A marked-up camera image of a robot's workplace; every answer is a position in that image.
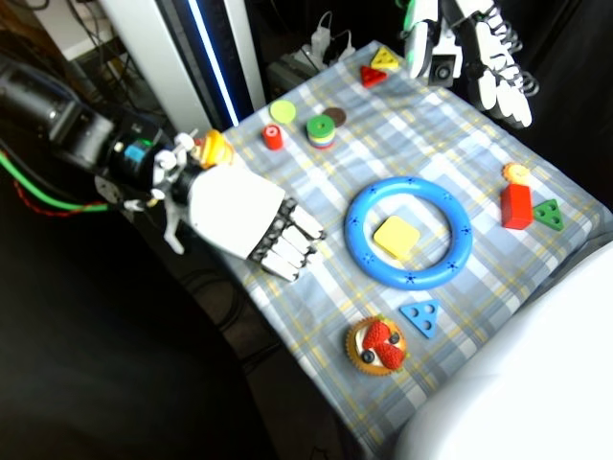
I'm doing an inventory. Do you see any blue triangle block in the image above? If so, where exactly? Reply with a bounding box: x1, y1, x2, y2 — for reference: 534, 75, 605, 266
398, 299, 442, 340

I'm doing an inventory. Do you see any red rectangular block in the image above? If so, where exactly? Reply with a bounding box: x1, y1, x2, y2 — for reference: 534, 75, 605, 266
500, 183, 534, 231

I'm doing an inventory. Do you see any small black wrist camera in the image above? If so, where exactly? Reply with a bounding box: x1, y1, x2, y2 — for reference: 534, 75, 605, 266
427, 51, 460, 88

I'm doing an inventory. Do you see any stack of coloured rings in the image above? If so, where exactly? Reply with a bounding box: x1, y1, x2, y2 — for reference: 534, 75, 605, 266
306, 114, 336, 151

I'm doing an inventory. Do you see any yellow-green round disc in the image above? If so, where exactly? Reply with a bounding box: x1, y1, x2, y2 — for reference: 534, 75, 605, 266
268, 99, 298, 127

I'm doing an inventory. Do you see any large white rounded shell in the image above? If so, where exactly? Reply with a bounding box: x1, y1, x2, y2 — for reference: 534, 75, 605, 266
392, 224, 613, 460

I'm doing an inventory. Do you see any brown round disc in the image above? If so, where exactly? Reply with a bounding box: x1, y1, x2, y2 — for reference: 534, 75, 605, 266
321, 106, 348, 128

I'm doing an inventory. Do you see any red triangle block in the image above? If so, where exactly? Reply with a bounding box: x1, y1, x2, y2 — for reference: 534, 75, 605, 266
359, 64, 389, 89

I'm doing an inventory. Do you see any red cylinder block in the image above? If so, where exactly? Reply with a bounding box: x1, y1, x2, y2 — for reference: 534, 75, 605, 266
261, 124, 284, 151

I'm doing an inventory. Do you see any blue plastic ring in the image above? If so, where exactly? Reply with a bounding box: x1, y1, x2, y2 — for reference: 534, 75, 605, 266
343, 175, 474, 291

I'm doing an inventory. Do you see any white column with blue light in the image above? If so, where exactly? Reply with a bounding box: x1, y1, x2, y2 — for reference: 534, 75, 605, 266
98, 0, 267, 130

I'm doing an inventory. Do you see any yellow triangle block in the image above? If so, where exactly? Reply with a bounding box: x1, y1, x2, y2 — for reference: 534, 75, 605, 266
370, 46, 401, 71

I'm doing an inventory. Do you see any yellow orange toy ice cream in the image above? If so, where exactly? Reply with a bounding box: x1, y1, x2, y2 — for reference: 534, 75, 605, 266
193, 129, 236, 170

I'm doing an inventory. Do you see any white plug adapter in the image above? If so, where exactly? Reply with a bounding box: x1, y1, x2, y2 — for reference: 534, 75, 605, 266
309, 11, 336, 61
334, 29, 358, 61

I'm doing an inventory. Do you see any blue grey plaid cloth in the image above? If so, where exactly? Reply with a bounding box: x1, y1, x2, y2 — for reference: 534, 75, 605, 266
210, 40, 613, 459

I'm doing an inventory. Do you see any grey power strip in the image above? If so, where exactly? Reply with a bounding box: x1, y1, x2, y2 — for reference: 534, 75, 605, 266
265, 52, 328, 97

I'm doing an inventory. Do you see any green triangle block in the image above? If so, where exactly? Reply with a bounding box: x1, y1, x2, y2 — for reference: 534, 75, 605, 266
532, 198, 564, 234

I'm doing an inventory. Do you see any toy fruit tart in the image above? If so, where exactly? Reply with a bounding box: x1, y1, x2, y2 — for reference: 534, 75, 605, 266
345, 313, 409, 378

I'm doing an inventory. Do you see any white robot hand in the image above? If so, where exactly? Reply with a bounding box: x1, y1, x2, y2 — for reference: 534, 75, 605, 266
187, 166, 328, 284
400, 0, 540, 129

